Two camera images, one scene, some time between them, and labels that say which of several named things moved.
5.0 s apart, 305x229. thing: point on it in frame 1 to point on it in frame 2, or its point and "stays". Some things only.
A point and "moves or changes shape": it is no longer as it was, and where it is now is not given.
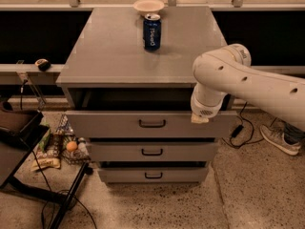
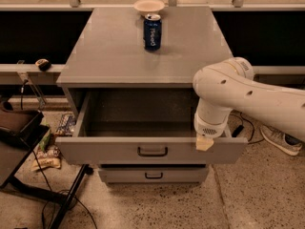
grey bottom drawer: [152, 176] stays
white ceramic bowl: [149, 6] stays
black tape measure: [43, 64] stays
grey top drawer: [148, 124] moves or changes shape
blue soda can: [152, 32] stays
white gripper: [204, 110] to [208, 128]
